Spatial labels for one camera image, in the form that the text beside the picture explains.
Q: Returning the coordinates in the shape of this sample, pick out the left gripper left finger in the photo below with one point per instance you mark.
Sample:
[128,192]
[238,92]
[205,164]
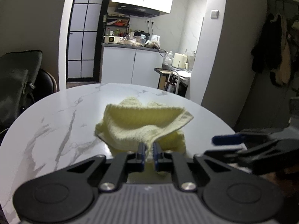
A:
[121,166]

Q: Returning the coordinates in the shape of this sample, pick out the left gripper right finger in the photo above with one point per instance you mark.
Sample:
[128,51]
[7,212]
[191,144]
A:
[175,164]

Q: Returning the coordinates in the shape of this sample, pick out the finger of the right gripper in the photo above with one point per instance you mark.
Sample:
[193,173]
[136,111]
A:
[236,139]
[233,155]

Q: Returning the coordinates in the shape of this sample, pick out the pale yellow towel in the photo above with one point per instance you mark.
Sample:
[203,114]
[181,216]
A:
[127,124]

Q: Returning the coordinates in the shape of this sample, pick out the dark hanging clothes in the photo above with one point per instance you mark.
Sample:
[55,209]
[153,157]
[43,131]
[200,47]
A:
[276,50]

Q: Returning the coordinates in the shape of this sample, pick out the cream jug appliance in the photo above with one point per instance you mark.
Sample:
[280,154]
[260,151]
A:
[180,61]

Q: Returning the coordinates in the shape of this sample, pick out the white kitchen cabinet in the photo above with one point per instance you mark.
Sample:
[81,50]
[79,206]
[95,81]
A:
[130,65]

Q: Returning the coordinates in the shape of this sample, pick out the brown wooden chair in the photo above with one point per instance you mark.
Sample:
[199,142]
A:
[48,80]

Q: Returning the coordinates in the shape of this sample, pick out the black framed glass door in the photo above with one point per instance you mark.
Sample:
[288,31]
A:
[84,43]

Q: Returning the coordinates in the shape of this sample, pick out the white electric kettle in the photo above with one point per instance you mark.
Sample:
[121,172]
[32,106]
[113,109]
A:
[155,38]

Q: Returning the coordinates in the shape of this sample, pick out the white toaster appliance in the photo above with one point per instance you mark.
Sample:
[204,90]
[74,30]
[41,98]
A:
[112,39]

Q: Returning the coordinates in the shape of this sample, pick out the black kitchen shelf rack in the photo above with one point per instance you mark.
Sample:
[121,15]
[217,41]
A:
[116,24]

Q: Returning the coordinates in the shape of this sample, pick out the black range hood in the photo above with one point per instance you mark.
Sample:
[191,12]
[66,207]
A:
[137,11]

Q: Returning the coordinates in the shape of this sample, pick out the white wall switch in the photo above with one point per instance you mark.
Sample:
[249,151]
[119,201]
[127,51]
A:
[214,14]

